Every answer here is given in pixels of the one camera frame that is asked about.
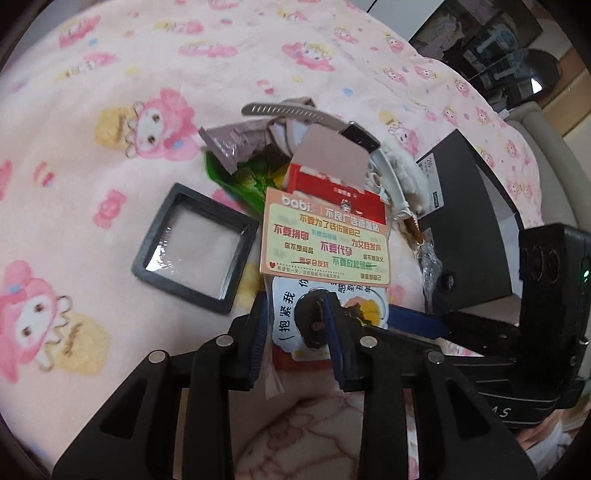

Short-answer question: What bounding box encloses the white fluffy plush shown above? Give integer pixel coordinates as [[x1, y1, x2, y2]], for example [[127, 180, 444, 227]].
[[382, 141, 430, 216]]

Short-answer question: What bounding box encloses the beige watch strap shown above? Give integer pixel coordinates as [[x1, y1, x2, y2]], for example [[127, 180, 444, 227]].
[[240, 95, 382, 153]]

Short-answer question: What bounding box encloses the white cartoon sticker card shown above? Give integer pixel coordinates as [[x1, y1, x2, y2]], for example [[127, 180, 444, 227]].
[[270, 277, 390, 372]]

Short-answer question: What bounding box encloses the pink cartoon print blanket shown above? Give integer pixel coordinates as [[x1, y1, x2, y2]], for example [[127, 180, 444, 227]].
[[1, 1, 542, 468]]

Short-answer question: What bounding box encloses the white sofa armrest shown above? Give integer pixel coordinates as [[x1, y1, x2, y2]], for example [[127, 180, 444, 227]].
[[506, 102, 590, 232]]

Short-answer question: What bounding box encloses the black cardboard box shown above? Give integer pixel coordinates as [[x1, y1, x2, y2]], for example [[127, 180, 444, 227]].
[[418, 130, 524, 313]]

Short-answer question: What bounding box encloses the silver glitter pouch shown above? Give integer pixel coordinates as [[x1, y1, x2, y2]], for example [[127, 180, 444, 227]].
[[417, 240, 443, 310]]

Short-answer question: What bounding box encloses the black square display frame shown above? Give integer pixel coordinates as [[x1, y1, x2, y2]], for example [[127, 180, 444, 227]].
[[131, 183, 259, 315]]

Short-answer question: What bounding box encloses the mauve foil sachet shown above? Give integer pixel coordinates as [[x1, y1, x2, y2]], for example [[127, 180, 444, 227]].
[[198, 119, 293, 175]]

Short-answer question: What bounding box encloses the red snack packet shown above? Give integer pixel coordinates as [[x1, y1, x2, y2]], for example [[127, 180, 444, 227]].
[[286, 162, 386, 224]]

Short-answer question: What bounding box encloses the pastel sticker card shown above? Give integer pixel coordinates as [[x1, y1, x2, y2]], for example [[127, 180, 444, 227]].
[[259, 188, 391, 287]]

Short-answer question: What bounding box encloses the green corn snack bag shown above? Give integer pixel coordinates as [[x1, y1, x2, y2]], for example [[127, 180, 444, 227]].
[[204, 151, 290, 217]]

